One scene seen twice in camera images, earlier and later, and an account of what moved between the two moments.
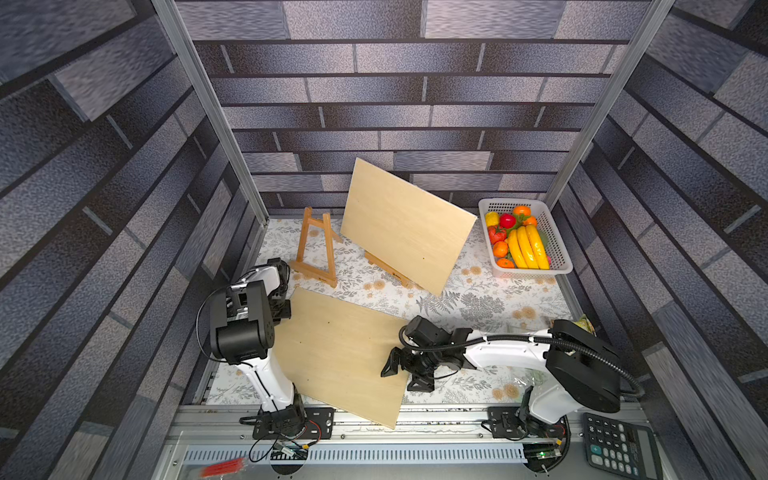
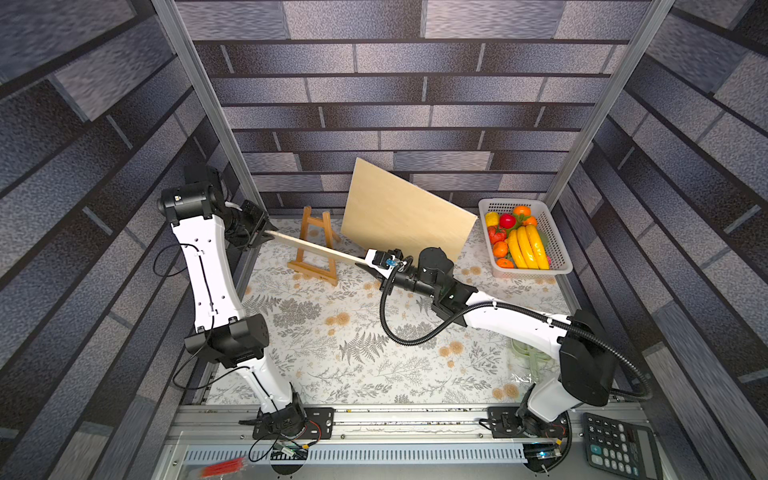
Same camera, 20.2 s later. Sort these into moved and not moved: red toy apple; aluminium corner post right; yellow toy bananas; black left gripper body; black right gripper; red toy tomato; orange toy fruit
Moved: black left gripper body; black right gripper
Not moved: red toy tomato; orange toy fruit; red toy apple; aluminium corner post right; yellow toy bananas
